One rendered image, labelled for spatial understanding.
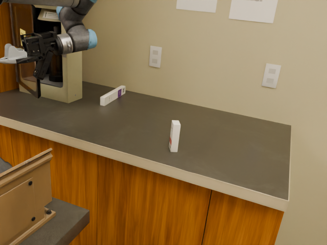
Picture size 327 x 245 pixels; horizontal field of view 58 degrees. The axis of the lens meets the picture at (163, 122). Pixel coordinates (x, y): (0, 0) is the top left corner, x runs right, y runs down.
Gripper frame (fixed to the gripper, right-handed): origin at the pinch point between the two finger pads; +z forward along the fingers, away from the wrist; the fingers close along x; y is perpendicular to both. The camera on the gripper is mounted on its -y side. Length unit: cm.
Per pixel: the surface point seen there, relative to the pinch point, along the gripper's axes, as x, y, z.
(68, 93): -20.8, -28.3, -29.8
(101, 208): 28, -59, -15
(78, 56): -25.2, -12.8, -39.6
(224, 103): 24, -39, -96
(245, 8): 23, 9, -105
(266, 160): 69, -33, -63
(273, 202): 83, -31, -44
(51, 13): -34.1, 6.7, -33.6
